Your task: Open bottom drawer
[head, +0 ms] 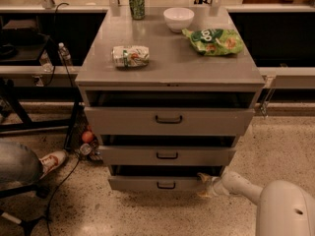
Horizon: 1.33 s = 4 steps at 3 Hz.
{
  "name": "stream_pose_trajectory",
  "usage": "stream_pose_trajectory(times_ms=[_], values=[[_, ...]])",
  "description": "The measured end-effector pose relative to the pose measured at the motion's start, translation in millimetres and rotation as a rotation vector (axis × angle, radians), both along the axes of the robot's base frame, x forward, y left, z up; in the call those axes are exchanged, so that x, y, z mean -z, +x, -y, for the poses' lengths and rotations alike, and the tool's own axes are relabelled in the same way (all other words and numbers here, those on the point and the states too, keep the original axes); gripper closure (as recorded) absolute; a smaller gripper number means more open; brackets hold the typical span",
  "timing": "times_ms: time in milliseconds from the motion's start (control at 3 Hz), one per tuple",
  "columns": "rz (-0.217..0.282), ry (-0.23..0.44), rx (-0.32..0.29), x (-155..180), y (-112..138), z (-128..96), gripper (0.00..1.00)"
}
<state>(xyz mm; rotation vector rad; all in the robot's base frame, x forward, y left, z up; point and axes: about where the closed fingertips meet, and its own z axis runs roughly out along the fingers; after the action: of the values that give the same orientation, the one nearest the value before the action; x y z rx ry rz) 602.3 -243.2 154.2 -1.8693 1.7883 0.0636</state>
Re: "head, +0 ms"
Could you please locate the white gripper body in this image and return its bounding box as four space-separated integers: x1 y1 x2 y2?
210 177 229 196

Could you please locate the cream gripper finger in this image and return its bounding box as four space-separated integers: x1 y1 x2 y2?
197 189 214 198
198 172 212 183

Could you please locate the grey bottom drawer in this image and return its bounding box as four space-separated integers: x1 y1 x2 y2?
108 165 224 192

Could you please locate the grey drawer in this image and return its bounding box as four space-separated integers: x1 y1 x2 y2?
85 107 254 136
99 146 235 166
108 165 224 192

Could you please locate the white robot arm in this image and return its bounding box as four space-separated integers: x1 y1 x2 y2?
198 171 315 236

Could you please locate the grey drawer cabinet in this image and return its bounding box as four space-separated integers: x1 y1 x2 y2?
75 5 266 192

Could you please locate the grey middle drawer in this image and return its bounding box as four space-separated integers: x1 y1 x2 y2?
99 146 235 166

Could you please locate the grey top drawer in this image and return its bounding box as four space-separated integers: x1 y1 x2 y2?
85 107 254 136

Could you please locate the orange ball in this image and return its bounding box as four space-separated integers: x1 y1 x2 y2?
82 131 95 144

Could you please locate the green chip bag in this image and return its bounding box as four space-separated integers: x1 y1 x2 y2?
182 29 244 56

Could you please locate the lying white soda can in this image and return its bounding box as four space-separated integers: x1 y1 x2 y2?
111 45 150 68

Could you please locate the white orange sneaker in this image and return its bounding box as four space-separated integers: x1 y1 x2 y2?
39 150 67 179

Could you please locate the white bowl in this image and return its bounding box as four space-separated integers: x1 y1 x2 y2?
163 7 195 32

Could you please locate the black office chair base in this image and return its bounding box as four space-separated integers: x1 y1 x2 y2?
0 184 50 236

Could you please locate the clear water bottle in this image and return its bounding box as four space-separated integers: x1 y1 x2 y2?
58 42 73 67

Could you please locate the blue jeans leg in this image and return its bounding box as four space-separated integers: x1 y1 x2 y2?
0 140 43 184

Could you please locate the upright green soda can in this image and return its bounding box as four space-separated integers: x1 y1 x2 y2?
129 0 145 20

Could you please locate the black floor cable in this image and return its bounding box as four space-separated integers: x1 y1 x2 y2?
44 155 82 236

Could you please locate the black table frame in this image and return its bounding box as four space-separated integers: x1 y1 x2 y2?
0 32 83 150

